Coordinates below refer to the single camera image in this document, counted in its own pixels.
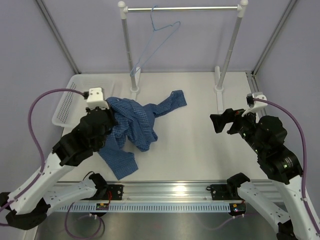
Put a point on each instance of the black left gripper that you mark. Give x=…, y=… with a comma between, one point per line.
x=113, y=122

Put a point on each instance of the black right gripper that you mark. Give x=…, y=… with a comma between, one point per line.
x=219, y=120

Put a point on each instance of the blue plaid shirt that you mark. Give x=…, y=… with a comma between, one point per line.
x=135, y=122

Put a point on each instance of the light blue wire hanger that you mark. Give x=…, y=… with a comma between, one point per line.
x=160, y=35

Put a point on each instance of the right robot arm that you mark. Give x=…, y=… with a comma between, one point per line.
x=284, y=170

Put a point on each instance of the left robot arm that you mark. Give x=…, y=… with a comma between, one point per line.
x=30, y=204

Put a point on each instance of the white plastic basket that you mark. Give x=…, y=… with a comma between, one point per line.
x=72, y=106

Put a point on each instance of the white and silver clothes rack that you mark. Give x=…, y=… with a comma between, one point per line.
x=192, y=48

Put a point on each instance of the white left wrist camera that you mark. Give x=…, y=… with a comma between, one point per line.
x=95, y=98

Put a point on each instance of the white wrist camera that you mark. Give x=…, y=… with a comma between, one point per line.
x=256, y=103
x=95, y=98

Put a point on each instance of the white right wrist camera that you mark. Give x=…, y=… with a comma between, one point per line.
x=256, y=103

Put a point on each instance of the aluminium frame post left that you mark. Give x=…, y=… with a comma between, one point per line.
x=57, y=35

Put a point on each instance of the aluminium frame post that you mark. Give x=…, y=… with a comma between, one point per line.
x=57, y=35
x=274, y=35

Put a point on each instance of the aluminium mounting rail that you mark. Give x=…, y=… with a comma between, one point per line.
x=169, y=191

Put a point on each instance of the white slotted cable duct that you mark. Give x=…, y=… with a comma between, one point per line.
x=117, y=207

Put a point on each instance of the aluminium frame post right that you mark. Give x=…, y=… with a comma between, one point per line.
x=274, y=35

